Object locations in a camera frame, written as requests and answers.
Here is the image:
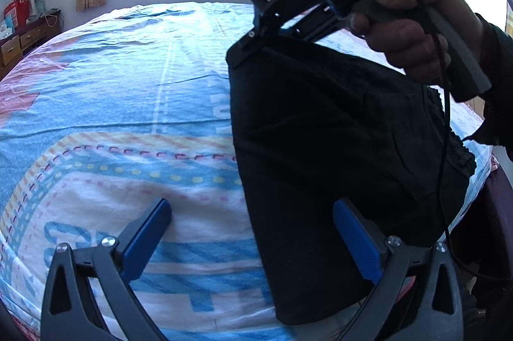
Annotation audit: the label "pastel printed bed sheet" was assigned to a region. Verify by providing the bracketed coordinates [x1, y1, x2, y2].
[0, 2, 493, 341]

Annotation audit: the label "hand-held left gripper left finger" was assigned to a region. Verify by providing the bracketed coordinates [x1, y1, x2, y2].
[40, 198, 173, 341]

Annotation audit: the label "red paper bag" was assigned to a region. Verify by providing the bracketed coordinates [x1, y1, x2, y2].
[4, 0, 32, 30]

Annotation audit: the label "black pants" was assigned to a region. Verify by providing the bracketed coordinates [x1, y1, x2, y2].
[225, 34, 477, 326]

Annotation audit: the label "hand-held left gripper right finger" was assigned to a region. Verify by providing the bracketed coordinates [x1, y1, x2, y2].
[332, 198, 466, 341]

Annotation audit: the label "person's right hand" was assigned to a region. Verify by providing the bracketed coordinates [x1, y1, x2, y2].
[348, 0, 484, 85]

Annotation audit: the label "wooden drawer cabinet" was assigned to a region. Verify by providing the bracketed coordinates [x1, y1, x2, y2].
[0, 9, 62, 79]

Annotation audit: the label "black cable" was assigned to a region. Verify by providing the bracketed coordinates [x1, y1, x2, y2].
[371, 0, 487, 281]

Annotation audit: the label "person's right forearm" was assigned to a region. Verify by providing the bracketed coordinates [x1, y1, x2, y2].
[475, 13, 513, 149]

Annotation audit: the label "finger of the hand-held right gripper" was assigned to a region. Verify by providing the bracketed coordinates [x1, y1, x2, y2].
[225, 0, 342, 68]

